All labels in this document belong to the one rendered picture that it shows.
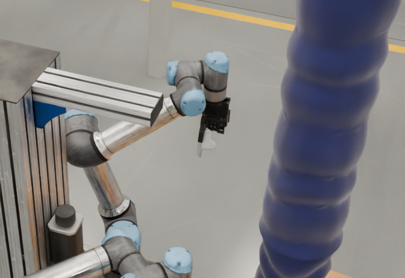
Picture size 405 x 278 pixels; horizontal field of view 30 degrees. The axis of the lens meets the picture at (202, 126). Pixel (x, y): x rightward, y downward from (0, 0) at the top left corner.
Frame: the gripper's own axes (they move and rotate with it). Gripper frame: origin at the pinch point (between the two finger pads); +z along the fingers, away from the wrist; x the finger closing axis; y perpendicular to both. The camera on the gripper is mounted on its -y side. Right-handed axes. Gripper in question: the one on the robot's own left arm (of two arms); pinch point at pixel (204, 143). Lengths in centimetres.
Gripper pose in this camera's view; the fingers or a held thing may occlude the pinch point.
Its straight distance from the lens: 255.0
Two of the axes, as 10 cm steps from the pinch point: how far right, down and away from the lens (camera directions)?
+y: 9.6, 2.2, -1.9
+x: 2.8, -5.7, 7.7
